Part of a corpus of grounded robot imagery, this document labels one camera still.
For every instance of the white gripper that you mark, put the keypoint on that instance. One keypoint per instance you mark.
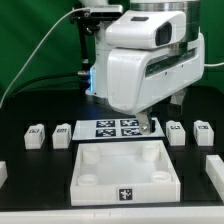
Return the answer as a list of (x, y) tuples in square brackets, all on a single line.
[(131, 90)]

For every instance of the white square table top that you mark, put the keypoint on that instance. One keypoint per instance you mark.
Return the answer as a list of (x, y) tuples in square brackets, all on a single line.
[(123, 173)]

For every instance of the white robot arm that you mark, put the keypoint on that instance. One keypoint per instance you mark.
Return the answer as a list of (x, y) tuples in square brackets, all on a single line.
[(177, 52)]

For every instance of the white marker sheet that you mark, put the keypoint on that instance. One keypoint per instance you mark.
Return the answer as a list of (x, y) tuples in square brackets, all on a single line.
[(107, 129)]

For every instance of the white obstacle bar right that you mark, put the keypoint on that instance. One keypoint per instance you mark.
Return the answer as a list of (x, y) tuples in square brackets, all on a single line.
[(215, 170)]

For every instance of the white block left edge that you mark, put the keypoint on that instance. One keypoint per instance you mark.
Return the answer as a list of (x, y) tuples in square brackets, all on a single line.
[(3, 173)]

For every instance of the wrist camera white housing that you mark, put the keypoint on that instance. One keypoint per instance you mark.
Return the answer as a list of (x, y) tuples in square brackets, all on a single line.
[(147, 30)]

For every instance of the white front table rail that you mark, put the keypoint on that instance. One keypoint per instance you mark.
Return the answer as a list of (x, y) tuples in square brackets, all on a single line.
[(167, 215)]

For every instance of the black camera on stand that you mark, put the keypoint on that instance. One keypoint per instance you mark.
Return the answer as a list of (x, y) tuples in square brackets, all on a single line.
[(106, 11)]

